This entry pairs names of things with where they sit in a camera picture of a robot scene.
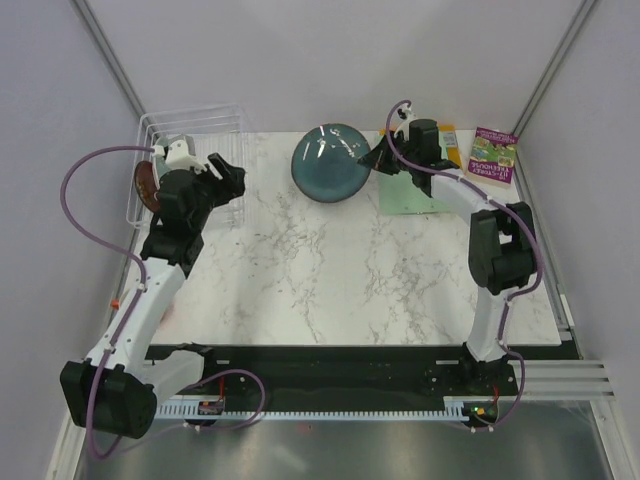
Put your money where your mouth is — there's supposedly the dark red patterned plate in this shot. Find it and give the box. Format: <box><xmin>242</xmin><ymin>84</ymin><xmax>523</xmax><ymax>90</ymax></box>
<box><xmin>133</xmin><ymin>161</ymin><xmax>160</xmax><ymax>213</ymax></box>

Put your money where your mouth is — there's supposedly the pink rimmed teal plate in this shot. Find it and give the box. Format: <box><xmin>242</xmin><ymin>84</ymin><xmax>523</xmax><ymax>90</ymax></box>
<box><xmin>153</xmin><ymin>135</ymin><xmax>199</xmax><ymax>178</ymax></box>

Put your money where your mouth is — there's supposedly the white cable duct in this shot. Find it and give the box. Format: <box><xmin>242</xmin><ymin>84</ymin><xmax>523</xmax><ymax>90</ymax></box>
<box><xmin>155</xmin><ymin>395</ymin><xmax>497</xmax><ymax>422</ymax></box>

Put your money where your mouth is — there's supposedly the orange folder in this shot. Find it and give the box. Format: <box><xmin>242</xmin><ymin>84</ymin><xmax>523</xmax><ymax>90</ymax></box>
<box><xmin>377</xmin><ymin>126</ymin><xmax>462</xmax><ymax>175</ymax></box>

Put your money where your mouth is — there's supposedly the green folder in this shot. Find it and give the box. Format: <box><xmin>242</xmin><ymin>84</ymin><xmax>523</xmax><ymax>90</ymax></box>
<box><xmin>377</xmin><ymin>130</ymin><xmax>451</xmax><ymax>216</ymax></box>

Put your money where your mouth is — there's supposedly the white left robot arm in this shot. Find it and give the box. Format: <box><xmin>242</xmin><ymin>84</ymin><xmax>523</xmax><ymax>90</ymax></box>
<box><xmin>60</xmin><ymin>153</ymin><xmax>246</xmax><ymax>439</ymax></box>

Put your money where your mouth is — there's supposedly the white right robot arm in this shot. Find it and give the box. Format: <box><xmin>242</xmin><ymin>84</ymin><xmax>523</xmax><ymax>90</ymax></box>
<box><xmin>358</xmin><ymin>118</ymin><xmax>544</xmax><ymax>394</ymax></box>

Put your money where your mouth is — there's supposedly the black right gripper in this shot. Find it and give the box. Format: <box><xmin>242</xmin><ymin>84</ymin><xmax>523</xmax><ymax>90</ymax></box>
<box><xmin>359</xmin><ymin>130</ymin><xmax>417</xmax><ymax>176</ymax></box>

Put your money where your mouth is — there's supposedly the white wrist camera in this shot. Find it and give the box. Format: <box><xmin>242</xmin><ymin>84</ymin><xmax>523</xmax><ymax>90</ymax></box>
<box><xmin>395</xmin><ymin>101</ymin><xmax>417</xmax><ymax>139</ymax></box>
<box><xmin>152</xmin><ymin>138</ymin><xmax>206</xmax><ymax>177</ymax></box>

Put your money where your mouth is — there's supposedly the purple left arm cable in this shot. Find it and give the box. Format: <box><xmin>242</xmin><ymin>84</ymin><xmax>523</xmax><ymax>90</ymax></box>
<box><xmin>59</xmin><ymin>144</ymin><xmax>265</xmax><ymax>460</ymax></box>

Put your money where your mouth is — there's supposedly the blue floral plate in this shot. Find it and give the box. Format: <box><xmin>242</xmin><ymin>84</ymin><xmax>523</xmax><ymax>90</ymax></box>
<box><xmin>291</xmin><ymin>123</ymin><xmax>371</xmax><ymax>204</ymax></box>

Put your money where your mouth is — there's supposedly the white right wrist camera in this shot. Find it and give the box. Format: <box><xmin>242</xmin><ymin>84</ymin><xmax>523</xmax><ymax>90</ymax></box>
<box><xmin>395</xmin><ymin>101</ymin><xmax>417</xmax><ymax>139</ymax></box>

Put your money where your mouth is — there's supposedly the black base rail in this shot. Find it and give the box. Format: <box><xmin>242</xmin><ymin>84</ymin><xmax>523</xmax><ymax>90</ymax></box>
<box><xmin>159</xmin><ymin>342</ymin><xmax>516</xmax><ymax>414</ymax></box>

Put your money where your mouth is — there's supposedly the purple children's book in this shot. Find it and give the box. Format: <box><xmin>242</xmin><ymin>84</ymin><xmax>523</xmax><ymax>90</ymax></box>
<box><xmin>467</xmin><ymin>127</ymin><xmax>519</xmax><ymax>186</ymax></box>

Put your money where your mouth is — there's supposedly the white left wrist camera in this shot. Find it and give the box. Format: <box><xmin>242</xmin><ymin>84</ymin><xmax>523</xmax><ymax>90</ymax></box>
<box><xmin>152</xmin><ymin>138</ymin><xmax>206</xmax><ymax>177</ymax></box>

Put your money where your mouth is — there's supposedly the white wire dish rack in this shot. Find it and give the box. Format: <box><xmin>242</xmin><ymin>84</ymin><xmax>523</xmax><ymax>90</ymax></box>
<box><xmin>126</xmin><ymin>104</ymin><xmax>249</xmax><ymax>230</ymax></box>

